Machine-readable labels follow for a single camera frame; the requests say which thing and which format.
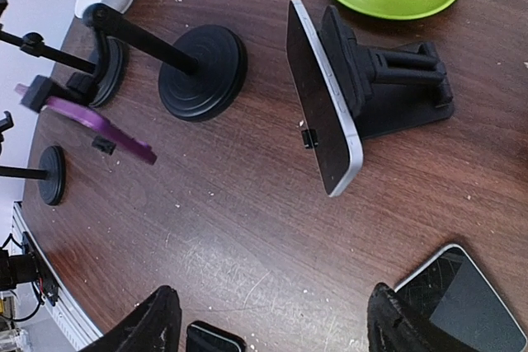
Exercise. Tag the black folding phone stand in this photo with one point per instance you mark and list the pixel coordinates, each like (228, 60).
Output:
(386, 90)

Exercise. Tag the silver phone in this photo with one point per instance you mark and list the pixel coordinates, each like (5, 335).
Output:
(452, 292)

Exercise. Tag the black phone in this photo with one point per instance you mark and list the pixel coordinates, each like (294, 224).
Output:
(50, 94)

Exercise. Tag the tall black phone stand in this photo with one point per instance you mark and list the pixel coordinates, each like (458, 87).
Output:
(96, 80)

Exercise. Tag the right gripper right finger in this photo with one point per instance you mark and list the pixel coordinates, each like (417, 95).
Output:
(392, 325)

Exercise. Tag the short round black stand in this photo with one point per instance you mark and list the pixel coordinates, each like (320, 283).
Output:
(201, 73)

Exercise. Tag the white-edged phone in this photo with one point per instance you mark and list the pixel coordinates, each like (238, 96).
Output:
(330, 130)

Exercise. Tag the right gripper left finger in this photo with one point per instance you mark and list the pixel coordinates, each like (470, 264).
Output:
(154, 325)

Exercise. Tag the blue phone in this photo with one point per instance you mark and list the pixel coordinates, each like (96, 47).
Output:
(203, 337)

